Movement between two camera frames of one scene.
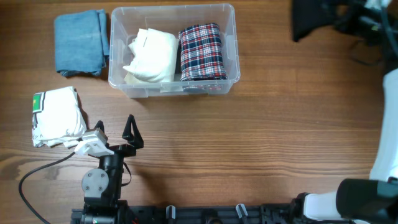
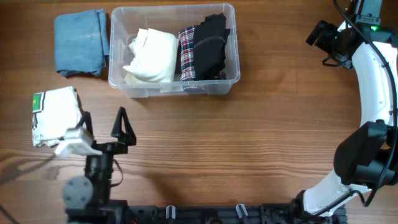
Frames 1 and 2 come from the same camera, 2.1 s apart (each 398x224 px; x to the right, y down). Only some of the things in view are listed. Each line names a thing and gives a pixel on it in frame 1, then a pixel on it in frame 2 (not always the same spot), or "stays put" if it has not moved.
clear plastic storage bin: (170, 19) stays put
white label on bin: (171, 87) stays put
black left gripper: (136, 141) -> (125, 140)
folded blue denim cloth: (81, 43) stays put
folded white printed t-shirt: (57, 118) stays put
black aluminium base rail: (291, 213) stays put
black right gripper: (345, 22) -> (330, 30)
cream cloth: (155, 56) stays put
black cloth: (308, 15) -> (209, 38)
